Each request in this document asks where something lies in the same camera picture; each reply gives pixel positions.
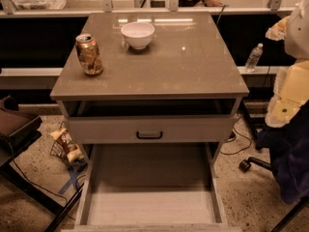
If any black cable on right floor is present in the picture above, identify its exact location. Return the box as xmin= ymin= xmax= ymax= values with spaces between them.
xmin=219 ymin=117 xmax=253 ymax=157

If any middle drawer with black handle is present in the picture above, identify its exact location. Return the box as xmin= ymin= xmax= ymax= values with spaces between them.
xmin=65 ymin=115 xmax=236 ymax=144

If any dark brown tray stand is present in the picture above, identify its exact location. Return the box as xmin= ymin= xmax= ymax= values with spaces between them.
xmin=0 ymin=96 xmax=63 ymax=215

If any office chair with dark cloth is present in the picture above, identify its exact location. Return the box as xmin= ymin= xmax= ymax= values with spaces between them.
xmin=239 ymin=101 xmax=309 ymax=232

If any small wire basket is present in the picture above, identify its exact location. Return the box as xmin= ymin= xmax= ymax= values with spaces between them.
xmin=49 ymin=122 xmax=76 ymax=166

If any open bottom drawer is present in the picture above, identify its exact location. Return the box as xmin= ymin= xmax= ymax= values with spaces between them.
xmin=62 ymin=143 xmax=241 ymax=232

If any grey drawer cabinet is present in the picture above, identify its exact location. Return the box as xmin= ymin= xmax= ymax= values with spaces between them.
xmin=51 ymin=12 xmax=248 ymax=157

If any snack chip bag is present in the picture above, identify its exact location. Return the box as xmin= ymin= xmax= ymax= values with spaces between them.
xmin=50 ymin=128 xmax=83 ymax=163

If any dented gold soda can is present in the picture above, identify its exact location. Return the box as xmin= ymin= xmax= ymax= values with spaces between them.
xmin=75 ymin=33 xmax=103 ymax=75

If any clear plastic water bottle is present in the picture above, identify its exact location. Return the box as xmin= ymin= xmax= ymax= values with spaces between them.
xmin=244 ymin=43 xmax=264 ymax=73

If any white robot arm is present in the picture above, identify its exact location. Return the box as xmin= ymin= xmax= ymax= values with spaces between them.
xmin=265 ymin=0 xmax=309 ymax=128

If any white ceramic bowl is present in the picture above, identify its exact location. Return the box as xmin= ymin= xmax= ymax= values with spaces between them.
xmin=121 ymin=21 xmax=155 ymax=50

